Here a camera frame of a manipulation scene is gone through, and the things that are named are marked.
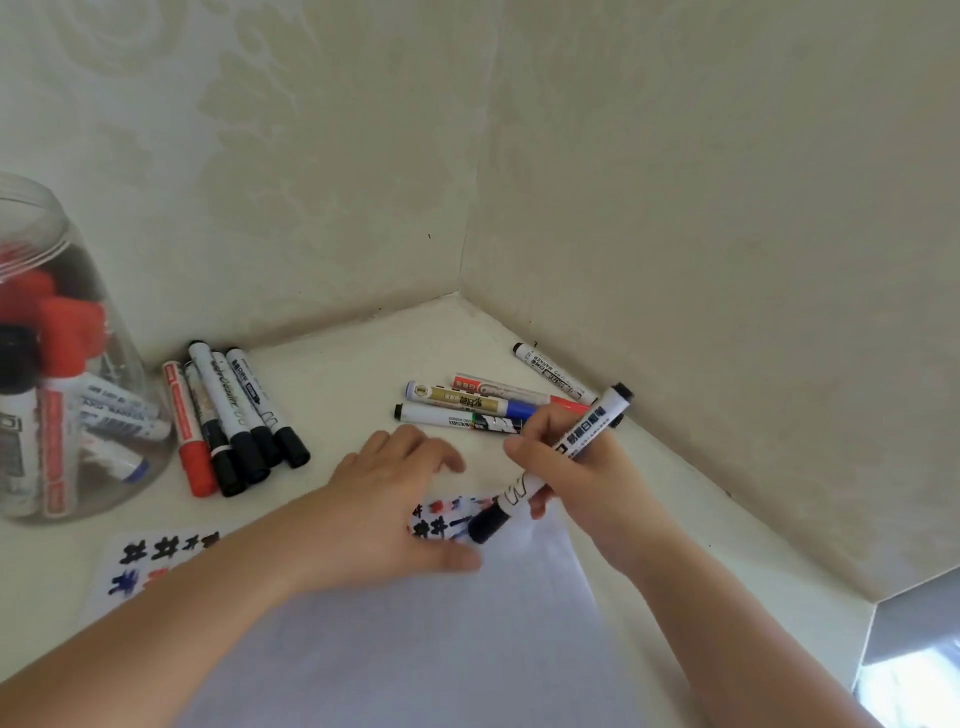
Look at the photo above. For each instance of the white marker chunky black cap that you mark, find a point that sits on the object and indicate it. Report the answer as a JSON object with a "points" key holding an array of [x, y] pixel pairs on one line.
{"points": [[264, 442], [19, 360], [127, 424]]}

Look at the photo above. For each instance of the person's left forearm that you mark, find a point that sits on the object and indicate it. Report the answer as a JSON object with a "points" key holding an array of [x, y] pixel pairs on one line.
{"points": [[135, 652]]}

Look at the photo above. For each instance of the transparent plastic jar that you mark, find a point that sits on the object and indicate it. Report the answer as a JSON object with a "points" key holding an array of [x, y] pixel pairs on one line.
{"points": [[127, 337]]}

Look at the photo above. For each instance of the person's left hand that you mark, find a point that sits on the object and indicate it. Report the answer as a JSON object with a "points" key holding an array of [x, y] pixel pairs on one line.
{"points": [[360, 525]]}

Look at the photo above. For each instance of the long white black-cap marker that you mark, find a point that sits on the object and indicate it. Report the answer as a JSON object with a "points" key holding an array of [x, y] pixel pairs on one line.
{"points": [[547, 366], [75, 270], [251, 390], [217, 390]]}

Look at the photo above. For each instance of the person's right hand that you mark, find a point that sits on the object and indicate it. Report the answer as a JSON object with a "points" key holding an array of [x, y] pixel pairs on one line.
{"points": [[615, 510]]}

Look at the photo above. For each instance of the worn white black-ended marker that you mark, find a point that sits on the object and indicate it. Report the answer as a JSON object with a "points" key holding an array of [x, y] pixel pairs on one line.
{"points": [[229, 472]]}

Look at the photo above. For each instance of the red cap grey label marker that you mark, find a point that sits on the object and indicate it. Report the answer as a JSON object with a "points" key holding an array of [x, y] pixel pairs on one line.
{"points": [[94, 326]]}

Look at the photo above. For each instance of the red cap white barrel marker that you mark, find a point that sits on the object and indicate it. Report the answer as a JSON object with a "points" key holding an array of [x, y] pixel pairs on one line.
{"points": [[495, 388], [196, 469]]}

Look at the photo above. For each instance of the slim red striped marker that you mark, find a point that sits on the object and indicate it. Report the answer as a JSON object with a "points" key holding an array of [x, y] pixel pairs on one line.
{"points": [[60, 330]]}

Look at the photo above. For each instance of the short white black-cap marker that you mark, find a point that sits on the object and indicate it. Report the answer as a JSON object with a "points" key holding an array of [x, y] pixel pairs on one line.
{"points": [[592, 427]]}

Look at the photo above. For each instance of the person's right forearm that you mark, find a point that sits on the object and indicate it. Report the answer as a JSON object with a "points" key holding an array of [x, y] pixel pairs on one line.
{"points": [[750, 645]]}

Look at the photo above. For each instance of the white paper sheet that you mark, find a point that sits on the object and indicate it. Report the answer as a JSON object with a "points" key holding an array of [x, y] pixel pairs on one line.
{"points": [[450, 645]]}

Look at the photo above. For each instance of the black cap bold print marker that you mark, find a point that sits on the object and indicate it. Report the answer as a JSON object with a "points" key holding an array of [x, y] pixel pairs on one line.
{"points": [[442, 418]]}

